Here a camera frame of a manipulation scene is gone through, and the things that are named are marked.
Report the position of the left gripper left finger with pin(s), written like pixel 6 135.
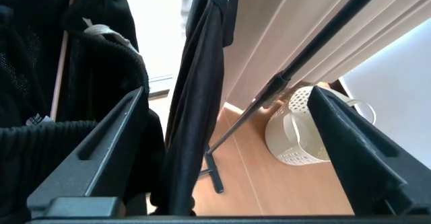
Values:
pixel 107 163

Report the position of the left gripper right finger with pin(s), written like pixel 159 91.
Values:
pixel 370 173

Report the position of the black shorts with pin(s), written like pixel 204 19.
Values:
pixel 50 82

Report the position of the pink clothes hanger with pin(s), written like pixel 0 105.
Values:
pixel 60 72

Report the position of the black garment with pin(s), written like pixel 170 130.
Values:
pixel 195 99

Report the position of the white laundry basket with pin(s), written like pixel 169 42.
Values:
pixel 296 136

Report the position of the black clothes rack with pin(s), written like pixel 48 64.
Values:
pixel 303 56

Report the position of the beige curtain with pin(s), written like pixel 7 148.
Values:
pixel 286 32

